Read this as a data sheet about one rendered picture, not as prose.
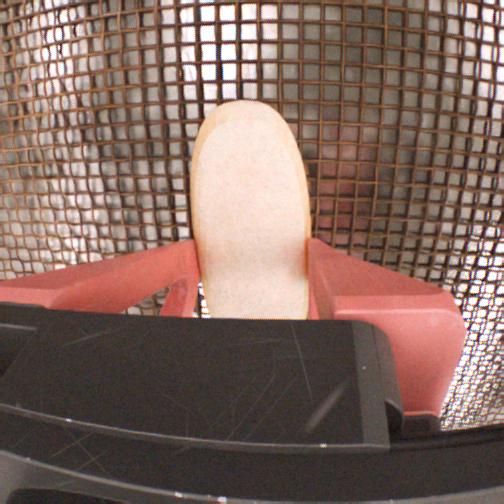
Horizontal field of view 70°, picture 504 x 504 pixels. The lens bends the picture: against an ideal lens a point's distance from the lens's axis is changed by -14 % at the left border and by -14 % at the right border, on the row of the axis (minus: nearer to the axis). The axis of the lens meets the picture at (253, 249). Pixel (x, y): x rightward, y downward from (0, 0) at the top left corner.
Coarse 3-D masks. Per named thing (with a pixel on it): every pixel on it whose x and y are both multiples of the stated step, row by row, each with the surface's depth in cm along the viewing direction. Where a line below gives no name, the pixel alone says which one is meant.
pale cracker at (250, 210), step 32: (224, 128) 11; (256, 128) 11; (288, 128) 11; (192, 160) 12; (224, 160) 12; (256, 160) 11; (288, 160) 12; (192, 192) 13; (224, 192) 12; (256, 192) 12; (288, 192) 12; (192, 224) 13; (224, 224) 12; (256, 224) 12; (288, 224) 12; (224, 256) 13; (256, 256) 13; (288, 256) 13; (224, 288) 14; (256, 288) 13; (288, 288) 13
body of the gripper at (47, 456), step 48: (0, 432) 4; (48, 432) 4; (432, 432) 4; (480, 432) 4; (0, 480) 4; (48, 480) 4; (96, 480) 3; (144, 480) 3; (192, 480) 3; (240, 480) 3; (288, 480) 3; (336, 480) 3; (384, 480) 3; (432, 480) 3; (480, 480) 3
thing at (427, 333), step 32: (320, 256) 9; (320, 288) 7; (352, 288) 6; (384, 288) 6; (416, 288) 6; (384, 320) 5; (416, 320) 5; (448, 320) 5; (416, 352) 6; (448, 352) 5; (416, 384) 6; (448, 384) 6; (416, 416) 6
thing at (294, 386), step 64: (128, 256) 10; (192, 256) 13; (0, 320) 5; (64, 320) 5; (128, 320) 5; (192, 320) 5; (256, 320) 5; (320, 320) 5; (0, 384) 4; (64, 384) 4; (128, 384) 4; (192, 384) 4; (256, 384) 4; (320, 384) 4; (384, 384) 4; (256, 448) 4; (320, 448) 4; (384, 448) 4
